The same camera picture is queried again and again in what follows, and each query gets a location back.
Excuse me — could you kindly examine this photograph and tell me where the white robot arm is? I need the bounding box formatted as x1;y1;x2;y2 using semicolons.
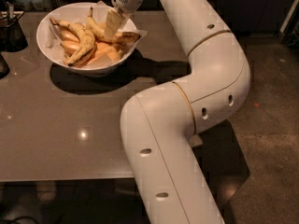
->
111;0;250;224

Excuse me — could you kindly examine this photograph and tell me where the white ceramic bowl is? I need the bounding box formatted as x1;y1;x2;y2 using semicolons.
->
36;2;138;78

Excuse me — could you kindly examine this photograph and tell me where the white paper bowl liner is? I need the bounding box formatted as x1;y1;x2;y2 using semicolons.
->
45;0;149;70

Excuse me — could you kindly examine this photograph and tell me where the dark object left edge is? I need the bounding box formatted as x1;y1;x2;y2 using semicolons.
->
0;53;10;79

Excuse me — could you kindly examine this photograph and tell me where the dark cabinet front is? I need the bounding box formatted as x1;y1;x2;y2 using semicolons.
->
52;0;293;35

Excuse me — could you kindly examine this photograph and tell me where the black wire mesh basket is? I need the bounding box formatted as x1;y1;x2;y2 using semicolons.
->
0;2;28;52

